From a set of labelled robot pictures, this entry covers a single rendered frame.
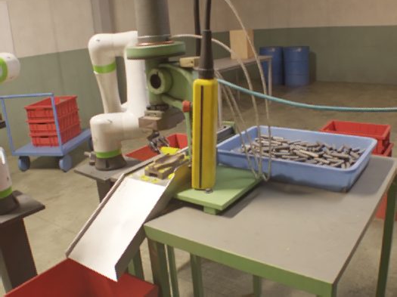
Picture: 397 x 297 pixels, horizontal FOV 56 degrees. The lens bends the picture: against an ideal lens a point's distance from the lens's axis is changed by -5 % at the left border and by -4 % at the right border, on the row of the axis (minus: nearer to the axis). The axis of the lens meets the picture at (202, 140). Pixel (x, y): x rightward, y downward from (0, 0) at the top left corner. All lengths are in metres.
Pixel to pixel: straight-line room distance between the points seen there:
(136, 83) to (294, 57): 7.35
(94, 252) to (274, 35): 9.26
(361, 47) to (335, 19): 0.91
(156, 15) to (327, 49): 8.54
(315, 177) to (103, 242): 0.76
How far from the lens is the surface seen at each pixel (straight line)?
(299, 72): 9.05
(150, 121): 1.39
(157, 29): 1.37
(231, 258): 1.08
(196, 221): 1.23
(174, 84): 1.37
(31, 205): 1.64
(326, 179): 1.40
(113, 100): 2.08
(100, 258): 1.33
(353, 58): 9.61
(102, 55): 1.94
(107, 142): 1.81
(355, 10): 9.55
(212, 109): 1.23
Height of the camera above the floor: 1.54
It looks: 17 degrees down
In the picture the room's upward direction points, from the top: 4 degrees counter-clockwise
